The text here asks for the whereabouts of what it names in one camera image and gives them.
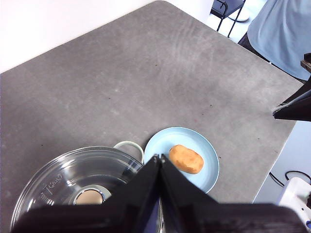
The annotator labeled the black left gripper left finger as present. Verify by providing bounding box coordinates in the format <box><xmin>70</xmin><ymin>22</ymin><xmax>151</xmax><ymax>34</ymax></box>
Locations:
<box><xmin>72</xmin><ymin>155</ymin><xmax>162</xmax><ymax>233</ymax></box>

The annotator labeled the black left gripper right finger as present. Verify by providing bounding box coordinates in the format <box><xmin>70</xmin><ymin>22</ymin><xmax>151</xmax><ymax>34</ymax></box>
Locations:
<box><xmin>160</xmin><ymin>154</ymin><xmax>243</xmax><ymax>233</ymax></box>

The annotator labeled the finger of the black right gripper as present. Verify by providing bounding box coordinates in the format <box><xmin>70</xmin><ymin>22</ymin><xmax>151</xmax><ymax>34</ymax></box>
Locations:
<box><xmin>272</xmin><ymin>91</ymin><xmax>311</xmax><ymax>121</ymax></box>
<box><xmin>276</xmin><ymin>74</ymin><xmax>311</xmax><ymax>107</ymax></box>

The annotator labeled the brown potato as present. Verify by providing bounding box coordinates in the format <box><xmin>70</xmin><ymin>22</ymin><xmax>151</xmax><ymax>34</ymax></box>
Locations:
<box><xmin>169</xmin><ymin>144</ymin><xmax>204</xmax><ymax>175</ymax></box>

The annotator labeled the glass lid with green knob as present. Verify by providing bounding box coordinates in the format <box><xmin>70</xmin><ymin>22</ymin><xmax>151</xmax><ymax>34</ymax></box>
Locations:
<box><xmin>11</xmin><ymin>145</ymin><xmax>163</xmax><ymax>233</ymax></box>

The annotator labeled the pale green electric steamer pot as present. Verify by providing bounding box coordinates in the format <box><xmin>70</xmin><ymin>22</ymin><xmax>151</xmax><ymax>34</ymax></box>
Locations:
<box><xmin>9</xmin><ymin>140</ymin><xmax>166</xmax><ymax>233</ymax></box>

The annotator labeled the blue round plate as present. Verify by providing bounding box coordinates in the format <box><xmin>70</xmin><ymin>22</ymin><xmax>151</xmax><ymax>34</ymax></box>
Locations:
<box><xmin>143</xmin><ymin>126</ymin><xmax>221</xmax><ymax>194</ymax></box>

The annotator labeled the person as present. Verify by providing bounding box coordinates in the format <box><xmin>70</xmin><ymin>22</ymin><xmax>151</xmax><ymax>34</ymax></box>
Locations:
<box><xmin>239</xmin><ymin>0</ymin><xmax>311</xmax><ymax>82</ymax></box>

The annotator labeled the white plastic device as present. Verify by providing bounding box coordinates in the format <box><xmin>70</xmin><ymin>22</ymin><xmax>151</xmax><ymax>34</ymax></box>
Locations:
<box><xmin>276</xmin><ymin>177</ymin><xmax>311</xmax><ymax>228</ymax></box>

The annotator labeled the white round base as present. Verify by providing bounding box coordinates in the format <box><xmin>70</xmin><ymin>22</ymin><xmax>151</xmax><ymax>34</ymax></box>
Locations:
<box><xmin>228</xmin><ymin>9</ymin><xmax>250</xmax><ymax>22</ymax></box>

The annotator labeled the black cable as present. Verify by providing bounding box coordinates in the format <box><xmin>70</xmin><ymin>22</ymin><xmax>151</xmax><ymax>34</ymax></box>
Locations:
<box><xmin>269</xmin><ymin>170</ymin><xmax>311</xmax><ymax>188</ymax></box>

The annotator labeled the black metal chair frame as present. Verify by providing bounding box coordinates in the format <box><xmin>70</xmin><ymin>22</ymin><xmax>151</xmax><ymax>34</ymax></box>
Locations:
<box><xmin>210</xmin><ymin>0</ymin><xmax>244</xmax><ymax>37</ymax></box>

